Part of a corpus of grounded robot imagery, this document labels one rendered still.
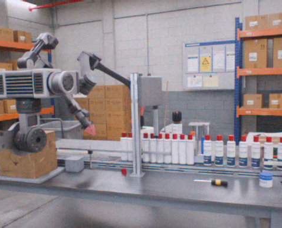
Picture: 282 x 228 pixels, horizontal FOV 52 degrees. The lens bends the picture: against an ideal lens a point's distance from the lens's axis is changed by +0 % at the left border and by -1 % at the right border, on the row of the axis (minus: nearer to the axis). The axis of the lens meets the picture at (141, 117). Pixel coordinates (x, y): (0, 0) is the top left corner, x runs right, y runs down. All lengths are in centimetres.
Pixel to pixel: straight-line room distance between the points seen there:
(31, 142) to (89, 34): 610
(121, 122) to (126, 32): 247
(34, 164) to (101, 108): 379
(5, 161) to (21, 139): 40
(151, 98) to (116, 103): 365
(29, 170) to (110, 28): 564
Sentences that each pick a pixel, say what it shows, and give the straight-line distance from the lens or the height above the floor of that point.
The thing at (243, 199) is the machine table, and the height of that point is 83.
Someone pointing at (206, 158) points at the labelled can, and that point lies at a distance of 196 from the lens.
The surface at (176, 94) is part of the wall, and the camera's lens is 655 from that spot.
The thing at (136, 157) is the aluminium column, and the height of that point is 95.
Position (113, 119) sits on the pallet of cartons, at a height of 74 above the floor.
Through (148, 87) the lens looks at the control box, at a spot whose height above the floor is 141.
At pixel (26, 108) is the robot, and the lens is 170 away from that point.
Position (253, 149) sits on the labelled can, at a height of 100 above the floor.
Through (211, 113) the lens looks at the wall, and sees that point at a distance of 638.
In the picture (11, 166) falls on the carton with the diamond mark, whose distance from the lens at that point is 208.
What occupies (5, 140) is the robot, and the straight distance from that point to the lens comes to 174.
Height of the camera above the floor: 145
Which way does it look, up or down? 7 degrees down
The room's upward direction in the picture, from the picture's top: 2 degrees counter-clockwise
